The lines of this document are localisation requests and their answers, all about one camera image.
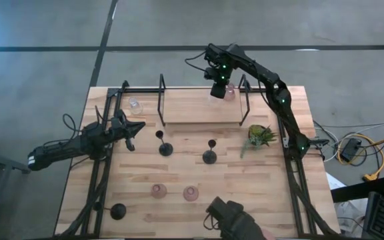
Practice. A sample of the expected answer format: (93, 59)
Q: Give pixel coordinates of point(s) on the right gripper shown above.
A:
(217, 76)

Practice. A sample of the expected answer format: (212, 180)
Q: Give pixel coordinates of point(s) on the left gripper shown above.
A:
(118, 131)

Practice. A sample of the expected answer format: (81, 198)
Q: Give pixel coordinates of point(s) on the clear ribbed glass candle holder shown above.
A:
(216, 102)
(135, 106)

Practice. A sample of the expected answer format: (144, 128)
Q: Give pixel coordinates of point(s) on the short black candlestick holder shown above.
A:
(166, 149)
(209, 157)

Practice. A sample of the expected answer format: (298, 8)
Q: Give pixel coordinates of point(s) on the pink ribbed glass candle holder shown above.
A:
(191, 193)
(158, 191)
(229, 93)

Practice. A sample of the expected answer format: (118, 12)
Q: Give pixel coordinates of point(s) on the tall black candlestick holder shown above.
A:
(118, 211)

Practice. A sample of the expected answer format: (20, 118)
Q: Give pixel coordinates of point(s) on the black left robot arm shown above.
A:
(65, 148)

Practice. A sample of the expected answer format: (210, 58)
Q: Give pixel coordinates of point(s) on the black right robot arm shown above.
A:
(280, 95)

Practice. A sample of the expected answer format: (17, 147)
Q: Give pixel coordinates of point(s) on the potted succulent plant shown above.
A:
(258, 133)

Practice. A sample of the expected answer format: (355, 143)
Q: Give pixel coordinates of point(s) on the black power adapter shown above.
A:
(350, 150)

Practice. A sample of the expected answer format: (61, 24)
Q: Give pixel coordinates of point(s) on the black bar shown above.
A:
(355, 191)

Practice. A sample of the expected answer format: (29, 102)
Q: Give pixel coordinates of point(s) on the white plastic bag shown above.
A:
(348, 213)

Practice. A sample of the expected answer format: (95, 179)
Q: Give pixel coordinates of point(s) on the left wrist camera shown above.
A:
(120, 116)

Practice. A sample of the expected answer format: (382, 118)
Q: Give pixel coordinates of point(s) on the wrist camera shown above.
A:
(120, 116)
(215, 53)

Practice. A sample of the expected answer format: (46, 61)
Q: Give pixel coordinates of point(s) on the wooden riser shelf black frame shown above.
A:
(195, 110)

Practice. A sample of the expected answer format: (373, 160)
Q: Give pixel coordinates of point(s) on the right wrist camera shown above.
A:
(215, 53)

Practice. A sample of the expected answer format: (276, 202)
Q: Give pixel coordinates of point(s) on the black aluminium table frame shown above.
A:
(138, 90)

